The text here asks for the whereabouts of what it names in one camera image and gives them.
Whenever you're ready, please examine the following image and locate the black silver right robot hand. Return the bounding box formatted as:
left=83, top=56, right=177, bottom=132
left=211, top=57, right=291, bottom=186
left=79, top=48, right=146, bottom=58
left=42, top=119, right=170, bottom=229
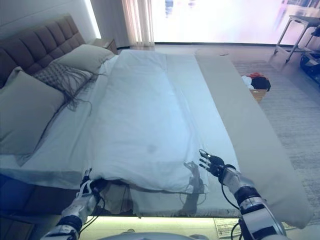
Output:
left=198, top=149, right=226, bottom=177

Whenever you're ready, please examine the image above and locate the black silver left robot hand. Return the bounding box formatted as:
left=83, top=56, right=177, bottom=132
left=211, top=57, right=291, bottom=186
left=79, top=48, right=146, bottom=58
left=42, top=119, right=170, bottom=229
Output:
left=76, top=167, right=107, bottom=200

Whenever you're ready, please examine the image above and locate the white duvet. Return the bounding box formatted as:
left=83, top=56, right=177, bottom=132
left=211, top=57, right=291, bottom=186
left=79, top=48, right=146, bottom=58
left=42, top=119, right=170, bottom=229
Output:
left=88, top=48, right=241, bottom=195

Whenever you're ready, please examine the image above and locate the white bed sheet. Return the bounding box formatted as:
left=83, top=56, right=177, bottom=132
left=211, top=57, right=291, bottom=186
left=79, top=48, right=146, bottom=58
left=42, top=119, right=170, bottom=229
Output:
left=0, top=54, right=120, bottom=191

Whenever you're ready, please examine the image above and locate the beige bed runner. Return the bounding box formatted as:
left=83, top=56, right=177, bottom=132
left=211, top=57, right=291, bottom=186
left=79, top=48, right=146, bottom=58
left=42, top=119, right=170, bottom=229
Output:
left=194, top=51, right=315, bottom=230

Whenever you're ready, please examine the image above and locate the white fringed blanket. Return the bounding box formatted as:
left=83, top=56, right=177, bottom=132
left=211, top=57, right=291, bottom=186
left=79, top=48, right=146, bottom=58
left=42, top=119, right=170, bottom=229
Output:
left=128, top=184, right=242, bottom=218

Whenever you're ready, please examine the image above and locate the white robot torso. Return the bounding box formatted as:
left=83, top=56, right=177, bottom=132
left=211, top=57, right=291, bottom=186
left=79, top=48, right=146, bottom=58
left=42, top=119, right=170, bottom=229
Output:
left=99, top=229, right=216, bottom=240

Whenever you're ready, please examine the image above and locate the light wooden cabinet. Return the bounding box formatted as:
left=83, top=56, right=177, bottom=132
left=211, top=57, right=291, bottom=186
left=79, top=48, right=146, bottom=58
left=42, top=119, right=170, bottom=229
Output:
left=0, top=212, right=38, bottom=240

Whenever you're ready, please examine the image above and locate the white garment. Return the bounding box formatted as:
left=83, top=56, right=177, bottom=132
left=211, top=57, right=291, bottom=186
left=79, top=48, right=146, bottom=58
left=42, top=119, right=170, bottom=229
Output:
left=241, top=75, right=255, bottom=90

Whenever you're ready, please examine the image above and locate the grey area rug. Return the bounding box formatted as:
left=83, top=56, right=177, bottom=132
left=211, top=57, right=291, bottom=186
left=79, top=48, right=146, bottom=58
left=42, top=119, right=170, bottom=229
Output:
left=214, top=58, right=320, bottom=236

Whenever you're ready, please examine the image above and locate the black garment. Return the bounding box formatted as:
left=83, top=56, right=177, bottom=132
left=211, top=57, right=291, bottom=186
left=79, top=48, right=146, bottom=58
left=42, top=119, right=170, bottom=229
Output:
left=250, top=76, right=272, bottom=91

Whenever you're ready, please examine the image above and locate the large beige pillow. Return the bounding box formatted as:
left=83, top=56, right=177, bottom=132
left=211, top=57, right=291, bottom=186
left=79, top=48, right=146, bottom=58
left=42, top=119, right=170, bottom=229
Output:
left=0, top=66, right=66, bottom=167
left=53, top=44, right=116, bottom=75

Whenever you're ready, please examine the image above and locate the woven fringed cushion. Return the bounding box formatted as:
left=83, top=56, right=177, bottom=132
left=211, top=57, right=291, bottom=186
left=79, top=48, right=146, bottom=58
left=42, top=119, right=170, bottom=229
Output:
left=32, top=61, right=106, bottom=117

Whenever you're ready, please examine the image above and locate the small wooden nightstand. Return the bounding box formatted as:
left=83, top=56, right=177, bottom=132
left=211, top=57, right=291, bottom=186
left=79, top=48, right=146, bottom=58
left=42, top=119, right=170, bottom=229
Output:
left=92, top=37, right=118, bottom=56

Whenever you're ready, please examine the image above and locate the brown tufted headboard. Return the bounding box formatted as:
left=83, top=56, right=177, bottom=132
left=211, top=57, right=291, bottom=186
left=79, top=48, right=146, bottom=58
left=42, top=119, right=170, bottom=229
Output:
left=0, top=15, right=87, bottom=90

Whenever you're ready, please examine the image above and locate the beige curtain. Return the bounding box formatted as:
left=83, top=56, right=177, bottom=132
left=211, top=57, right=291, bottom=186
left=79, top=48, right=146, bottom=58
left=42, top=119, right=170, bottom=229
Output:
left=121, top=0, right=156, bottom=47

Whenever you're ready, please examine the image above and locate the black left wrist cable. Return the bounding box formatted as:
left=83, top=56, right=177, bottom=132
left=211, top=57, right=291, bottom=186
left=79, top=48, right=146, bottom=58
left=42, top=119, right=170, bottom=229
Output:
left=82, top=188, right=106, bottom=226

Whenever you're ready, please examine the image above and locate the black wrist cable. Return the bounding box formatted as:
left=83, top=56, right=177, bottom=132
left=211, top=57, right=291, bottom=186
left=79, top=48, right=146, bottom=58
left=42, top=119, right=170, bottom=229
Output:
left=82, top=188, right=106, bottom=226
left=219, top=178, right=243, bottom=240

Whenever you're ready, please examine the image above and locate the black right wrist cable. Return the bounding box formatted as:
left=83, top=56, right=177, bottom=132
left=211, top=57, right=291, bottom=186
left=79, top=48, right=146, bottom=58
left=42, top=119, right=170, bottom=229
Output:
left=219, top=178, right=243, bottom=240

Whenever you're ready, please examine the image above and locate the dark bed frame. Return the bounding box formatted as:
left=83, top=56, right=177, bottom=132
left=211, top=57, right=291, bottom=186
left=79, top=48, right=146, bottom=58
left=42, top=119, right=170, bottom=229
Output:
left=0, top=172, right=136, bottom=218

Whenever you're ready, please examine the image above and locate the metal frame cart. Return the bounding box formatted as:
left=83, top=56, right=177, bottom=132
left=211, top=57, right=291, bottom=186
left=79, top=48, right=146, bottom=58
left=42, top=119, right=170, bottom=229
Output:
left=273, top=14, right=320, bottom=63

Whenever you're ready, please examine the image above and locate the wall light strip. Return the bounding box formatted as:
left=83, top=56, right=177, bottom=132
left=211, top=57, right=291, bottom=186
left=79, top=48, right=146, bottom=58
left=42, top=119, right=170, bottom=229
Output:
left=83, top=0, right=102, bottom=40

